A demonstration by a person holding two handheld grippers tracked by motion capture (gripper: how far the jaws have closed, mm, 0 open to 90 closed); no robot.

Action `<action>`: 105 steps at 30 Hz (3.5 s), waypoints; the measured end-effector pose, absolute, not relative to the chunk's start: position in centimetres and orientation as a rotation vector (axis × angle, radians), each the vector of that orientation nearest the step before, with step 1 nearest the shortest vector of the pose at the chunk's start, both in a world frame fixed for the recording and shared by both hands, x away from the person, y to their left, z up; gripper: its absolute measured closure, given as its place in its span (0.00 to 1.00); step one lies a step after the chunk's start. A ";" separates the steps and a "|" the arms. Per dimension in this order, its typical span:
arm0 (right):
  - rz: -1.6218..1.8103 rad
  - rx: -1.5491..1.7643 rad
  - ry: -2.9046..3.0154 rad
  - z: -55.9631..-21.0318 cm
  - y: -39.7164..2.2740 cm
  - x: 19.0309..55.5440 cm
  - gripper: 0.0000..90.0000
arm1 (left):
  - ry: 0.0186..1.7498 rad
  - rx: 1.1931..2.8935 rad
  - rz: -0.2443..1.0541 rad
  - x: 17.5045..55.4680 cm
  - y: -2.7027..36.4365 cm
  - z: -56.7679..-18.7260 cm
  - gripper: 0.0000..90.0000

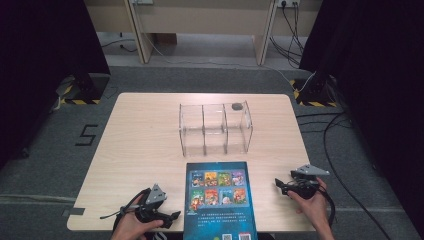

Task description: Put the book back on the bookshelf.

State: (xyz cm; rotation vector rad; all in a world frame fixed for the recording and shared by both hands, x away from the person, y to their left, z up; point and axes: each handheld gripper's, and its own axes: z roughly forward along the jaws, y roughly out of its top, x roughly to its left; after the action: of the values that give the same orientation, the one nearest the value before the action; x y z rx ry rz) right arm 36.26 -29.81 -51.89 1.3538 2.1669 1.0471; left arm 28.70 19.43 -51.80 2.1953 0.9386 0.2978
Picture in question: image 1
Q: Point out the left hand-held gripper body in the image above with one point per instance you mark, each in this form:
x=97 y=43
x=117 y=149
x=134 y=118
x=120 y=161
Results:
x=154 y=197

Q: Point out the blue picture book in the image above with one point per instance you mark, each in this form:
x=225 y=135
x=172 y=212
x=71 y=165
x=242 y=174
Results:
x=218 y=203

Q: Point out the small dark grey round object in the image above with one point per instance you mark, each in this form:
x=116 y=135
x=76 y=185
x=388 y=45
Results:
x=237 y=106

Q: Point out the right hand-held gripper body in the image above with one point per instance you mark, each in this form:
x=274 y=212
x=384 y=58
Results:
x=308 y=181

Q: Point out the black curtain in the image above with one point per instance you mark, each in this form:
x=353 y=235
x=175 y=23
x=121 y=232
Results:
x=40 y=66
x=376 y=83

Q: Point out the grey tape strip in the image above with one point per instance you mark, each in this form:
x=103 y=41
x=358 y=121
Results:
x=74 y=211

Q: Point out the clear acrylic divided organizer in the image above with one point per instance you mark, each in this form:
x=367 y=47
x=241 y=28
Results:
x=215 y=133

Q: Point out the stand base with hazard tape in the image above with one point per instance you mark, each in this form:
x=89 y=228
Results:
x=315 y=93
x=83 y=90

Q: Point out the person's right hand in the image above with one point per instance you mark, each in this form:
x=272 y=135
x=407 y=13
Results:
x=311 y=208

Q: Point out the white desk frame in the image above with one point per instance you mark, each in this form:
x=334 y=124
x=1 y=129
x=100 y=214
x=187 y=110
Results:
x=200 y=16

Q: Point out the white wall power socket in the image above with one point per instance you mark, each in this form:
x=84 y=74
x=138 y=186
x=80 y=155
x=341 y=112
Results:
x=288 y=3

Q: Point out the person's left hand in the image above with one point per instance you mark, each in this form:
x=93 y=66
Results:
x=133 y=228

